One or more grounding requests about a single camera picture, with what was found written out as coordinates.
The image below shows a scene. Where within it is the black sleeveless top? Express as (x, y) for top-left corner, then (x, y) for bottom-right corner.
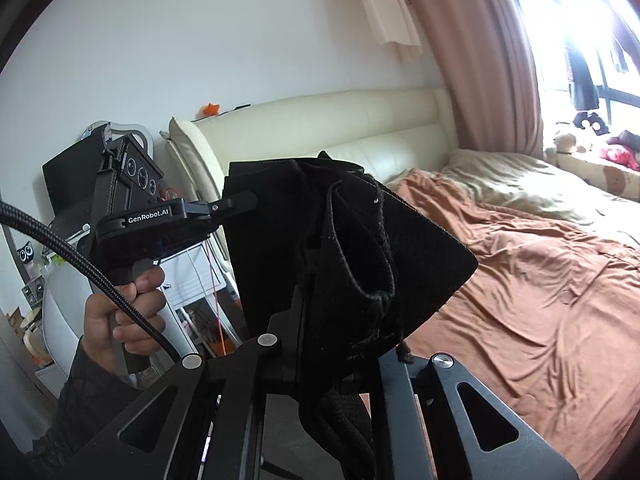
(224, 154), (477, 479)

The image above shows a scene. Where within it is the person's left hand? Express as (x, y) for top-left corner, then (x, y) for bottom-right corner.
(80, 266), (166, 375)

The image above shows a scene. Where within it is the brown bed blanket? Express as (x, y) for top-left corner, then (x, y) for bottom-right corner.
(394, 169), (639, 479)

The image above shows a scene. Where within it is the orange toy on headboard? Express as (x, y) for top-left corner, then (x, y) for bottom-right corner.
(201, 103), (220, 117)

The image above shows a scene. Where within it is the cream leather headboard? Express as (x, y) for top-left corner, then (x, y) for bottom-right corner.
(165, 88), (458, 202)

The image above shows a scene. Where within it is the beige pillow bedding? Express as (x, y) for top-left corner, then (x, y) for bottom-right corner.
(440, 150), (639, 248)

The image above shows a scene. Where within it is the bear print window cushion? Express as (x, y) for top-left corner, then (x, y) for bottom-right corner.
(555, 152), (640, 202)

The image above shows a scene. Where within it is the red cloth on sill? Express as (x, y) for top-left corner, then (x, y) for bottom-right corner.
(601, 144), (639, 171)

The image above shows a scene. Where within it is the plush toy on sill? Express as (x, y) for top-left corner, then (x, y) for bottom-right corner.
(544, 131), (577, 158)

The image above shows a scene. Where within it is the cream hanging cloth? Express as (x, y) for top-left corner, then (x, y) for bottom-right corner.
(361, 0), (423, 63)

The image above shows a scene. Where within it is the hanging dark garment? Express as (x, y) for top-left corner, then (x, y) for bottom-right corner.
(565, 42), (599, 112)

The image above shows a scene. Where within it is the left pink curtain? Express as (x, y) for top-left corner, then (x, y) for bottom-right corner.
(409, 0), (544, 157)

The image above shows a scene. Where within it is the black braided cable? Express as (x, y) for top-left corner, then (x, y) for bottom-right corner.
(0, 202), (181, 363)

